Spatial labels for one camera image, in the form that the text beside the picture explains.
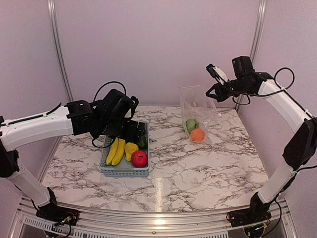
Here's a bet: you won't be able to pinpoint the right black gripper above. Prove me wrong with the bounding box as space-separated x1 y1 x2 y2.
205 78 252 102

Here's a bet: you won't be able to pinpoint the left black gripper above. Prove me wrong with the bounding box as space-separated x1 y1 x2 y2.
98 117 146 143

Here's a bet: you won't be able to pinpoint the yellow toy pear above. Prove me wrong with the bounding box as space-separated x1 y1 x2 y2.
124 142 139 162

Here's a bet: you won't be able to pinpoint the red toy apple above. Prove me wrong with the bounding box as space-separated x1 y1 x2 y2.
131 150 148 168

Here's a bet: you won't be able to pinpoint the yellow toy bananas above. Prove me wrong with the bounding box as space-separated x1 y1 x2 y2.
106 138 126 166

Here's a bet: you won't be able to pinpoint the green toy apple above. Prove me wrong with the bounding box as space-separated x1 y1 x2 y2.
185 119 199 132

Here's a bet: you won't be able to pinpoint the clear zip top bag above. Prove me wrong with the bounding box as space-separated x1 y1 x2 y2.
178 85 221 145

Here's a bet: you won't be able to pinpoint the orange toy orange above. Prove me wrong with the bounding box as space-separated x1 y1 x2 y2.
191 128 205 142

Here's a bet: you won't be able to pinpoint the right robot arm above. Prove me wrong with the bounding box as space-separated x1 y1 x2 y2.
206 67 317 226

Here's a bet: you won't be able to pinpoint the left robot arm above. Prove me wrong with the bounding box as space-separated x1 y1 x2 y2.
0 100 146 222

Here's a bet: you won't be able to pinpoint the light blue plastic basket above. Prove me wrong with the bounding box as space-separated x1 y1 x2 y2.
100 122 151 178

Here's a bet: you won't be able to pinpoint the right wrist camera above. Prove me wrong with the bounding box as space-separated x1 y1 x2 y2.
206 56 256 84

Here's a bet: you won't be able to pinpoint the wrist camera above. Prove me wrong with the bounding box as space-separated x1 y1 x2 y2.
206 56 256 84
94 89 139 122

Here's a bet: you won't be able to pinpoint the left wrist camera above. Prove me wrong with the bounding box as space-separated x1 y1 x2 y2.
94 89 139 122

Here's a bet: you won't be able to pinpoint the right aluminium frame post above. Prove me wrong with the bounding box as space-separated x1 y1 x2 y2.
235 0 267 112

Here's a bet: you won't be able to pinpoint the aluminium frame post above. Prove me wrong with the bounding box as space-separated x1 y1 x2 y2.
235 0 267 112
47 0 74 102

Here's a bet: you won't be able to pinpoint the front aluminium rail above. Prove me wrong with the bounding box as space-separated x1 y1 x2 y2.
7 195 298 238

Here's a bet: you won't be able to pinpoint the left aluminium frame post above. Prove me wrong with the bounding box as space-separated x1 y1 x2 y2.
47 0 74 102

